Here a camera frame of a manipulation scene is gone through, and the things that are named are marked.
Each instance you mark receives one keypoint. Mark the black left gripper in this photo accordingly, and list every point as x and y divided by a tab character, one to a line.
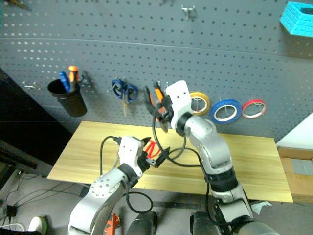
146	160

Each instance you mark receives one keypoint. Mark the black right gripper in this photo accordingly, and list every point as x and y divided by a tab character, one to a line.
167	110

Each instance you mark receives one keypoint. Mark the orange black pliers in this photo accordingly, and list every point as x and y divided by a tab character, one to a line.
159	94

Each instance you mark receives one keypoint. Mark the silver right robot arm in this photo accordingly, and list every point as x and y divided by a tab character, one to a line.
215	156

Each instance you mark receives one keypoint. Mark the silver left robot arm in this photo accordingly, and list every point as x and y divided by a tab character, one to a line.
97	195

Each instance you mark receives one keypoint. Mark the yellow tape roll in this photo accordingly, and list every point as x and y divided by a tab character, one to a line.
207	101

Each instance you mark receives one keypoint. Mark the dark grey pegboard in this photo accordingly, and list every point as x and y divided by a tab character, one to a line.
156	54

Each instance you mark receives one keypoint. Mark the blue tape roll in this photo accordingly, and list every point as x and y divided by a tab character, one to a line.
215	115

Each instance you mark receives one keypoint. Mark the red tape roll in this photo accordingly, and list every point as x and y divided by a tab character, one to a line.
247	115

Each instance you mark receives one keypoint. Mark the silver double pegboard hook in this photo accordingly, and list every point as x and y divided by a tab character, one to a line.
187	11

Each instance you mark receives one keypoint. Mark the grey crumpled tape piece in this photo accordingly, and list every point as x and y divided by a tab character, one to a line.
260	206

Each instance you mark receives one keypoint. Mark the black metal strip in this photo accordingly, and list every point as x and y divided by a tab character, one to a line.
176	204

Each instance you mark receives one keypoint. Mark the dark rounded shape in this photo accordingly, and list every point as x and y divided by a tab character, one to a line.
204	224
144	224

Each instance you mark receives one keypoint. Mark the orange plastic clamp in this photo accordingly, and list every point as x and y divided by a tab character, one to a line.
112	222

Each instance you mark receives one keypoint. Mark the black cup holder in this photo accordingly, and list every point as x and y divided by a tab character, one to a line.
69	101

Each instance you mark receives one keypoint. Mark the white rounded object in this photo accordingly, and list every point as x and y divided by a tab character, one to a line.
36	224

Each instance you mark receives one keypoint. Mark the white board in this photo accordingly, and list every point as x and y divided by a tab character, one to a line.
297	137

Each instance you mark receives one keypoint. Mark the brown cardboard box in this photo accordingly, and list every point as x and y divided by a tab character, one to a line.
299	171

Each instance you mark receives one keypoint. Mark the black power adapter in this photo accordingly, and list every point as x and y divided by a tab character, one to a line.
11	210

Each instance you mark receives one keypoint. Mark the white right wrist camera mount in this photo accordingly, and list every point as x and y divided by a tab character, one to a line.
181	102

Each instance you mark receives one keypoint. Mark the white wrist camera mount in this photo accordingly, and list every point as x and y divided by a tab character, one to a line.
181	102
129	150

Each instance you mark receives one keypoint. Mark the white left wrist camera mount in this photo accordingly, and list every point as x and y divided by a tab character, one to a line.
129	150

